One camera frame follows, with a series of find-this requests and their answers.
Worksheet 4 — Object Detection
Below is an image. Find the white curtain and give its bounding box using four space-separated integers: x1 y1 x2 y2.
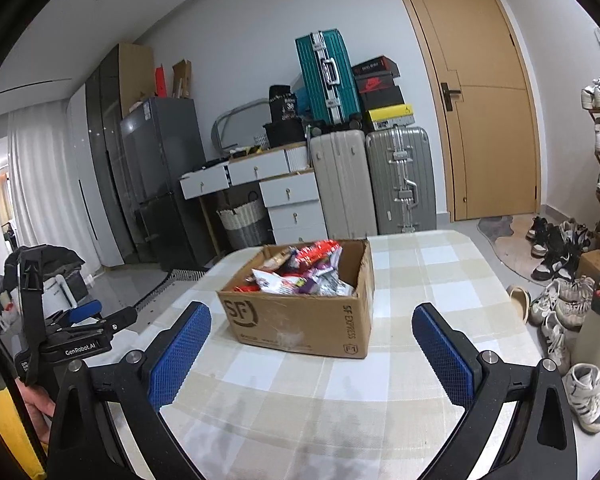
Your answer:
0 105 103 281

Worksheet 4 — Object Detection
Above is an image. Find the black gift bag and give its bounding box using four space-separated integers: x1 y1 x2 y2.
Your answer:
268 85 301 122

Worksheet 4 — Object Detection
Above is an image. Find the dark patterned rug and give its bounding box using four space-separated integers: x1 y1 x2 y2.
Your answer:
134 269 207 311

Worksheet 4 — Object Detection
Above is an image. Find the person's left forearm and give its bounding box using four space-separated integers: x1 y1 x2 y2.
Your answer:
0 392 31 480

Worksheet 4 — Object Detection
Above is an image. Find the pile of mixed snacks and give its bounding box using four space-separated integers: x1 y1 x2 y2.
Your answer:
232 241 356 297

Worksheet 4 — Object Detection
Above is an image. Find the grey fluffy mat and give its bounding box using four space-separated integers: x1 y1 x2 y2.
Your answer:
479 216 516 239

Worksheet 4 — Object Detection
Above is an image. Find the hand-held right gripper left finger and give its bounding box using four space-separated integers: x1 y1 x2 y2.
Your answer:
47 301 212 480

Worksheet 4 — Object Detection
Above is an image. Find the beige suitcase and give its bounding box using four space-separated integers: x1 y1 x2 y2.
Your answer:
309 129 378 242

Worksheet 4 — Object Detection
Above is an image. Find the folded brown cardboard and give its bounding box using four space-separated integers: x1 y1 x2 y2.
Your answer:
172 59 193 100

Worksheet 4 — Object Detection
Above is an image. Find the wooden door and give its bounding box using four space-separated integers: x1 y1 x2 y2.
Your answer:
389 0 543 222

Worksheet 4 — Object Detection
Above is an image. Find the black door handle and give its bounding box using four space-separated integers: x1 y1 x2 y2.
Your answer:
441 82 462 111

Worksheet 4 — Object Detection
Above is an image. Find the dark glass cabinet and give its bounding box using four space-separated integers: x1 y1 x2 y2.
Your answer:
85 45 146 266

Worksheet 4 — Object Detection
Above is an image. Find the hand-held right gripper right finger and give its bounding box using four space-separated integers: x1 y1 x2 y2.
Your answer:
412 304 578 480

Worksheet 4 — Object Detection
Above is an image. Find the grey refrigerator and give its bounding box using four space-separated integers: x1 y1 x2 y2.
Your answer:
120 97 213 266

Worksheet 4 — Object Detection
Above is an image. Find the teal suitcase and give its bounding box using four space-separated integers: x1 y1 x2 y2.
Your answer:
295 31 363 128

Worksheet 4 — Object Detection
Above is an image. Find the plain black shoe box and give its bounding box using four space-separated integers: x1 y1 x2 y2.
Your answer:
360 86 405 111

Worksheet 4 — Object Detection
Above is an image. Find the black plastic bag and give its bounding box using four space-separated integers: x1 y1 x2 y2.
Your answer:
4 244 87 286

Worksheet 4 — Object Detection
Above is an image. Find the white bin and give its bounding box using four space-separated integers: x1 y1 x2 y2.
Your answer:
44 275 77 313

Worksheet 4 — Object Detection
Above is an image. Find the woven laundry basket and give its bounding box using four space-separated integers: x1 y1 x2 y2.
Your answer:
216 195 273 251

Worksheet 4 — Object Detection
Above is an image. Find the black round box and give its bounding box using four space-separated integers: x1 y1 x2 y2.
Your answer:
262 119 308 145

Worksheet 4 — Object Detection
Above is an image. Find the white desk with drawers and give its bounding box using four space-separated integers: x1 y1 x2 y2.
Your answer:
180 144 328 246

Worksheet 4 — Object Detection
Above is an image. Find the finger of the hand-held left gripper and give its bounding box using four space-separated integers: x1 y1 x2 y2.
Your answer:
62 300 104 325
97 307 138 341

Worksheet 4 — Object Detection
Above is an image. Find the beige round mat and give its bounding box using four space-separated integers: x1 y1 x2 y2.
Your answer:
494 230 547 287

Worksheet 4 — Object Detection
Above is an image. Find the brown cardboard box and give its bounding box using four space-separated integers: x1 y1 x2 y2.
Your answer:
217 239 376 360

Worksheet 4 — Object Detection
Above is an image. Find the silver suitcase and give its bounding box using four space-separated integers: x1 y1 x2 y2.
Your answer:
365 126 437 235

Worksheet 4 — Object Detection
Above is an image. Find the small cardboard box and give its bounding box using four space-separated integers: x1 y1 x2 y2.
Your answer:
576 250 600 286

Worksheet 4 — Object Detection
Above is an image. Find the red black shoe box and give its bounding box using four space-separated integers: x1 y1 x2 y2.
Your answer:
355 75 398 95

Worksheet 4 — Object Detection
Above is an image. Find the yellow black shoe box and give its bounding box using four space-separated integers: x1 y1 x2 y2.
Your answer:
365 103 416 131

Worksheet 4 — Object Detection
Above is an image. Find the oval mirror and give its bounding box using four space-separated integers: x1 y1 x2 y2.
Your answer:
212 97 273 151

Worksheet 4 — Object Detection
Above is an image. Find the person's left hand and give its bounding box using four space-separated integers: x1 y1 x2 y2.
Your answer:
22 387 56 446

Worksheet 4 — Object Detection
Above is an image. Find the loose sneakers group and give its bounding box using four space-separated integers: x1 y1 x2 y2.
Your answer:
505 215 600 436

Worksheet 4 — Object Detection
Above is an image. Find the black red-trim shoe box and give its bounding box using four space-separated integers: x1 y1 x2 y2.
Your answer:
351 56 400 78

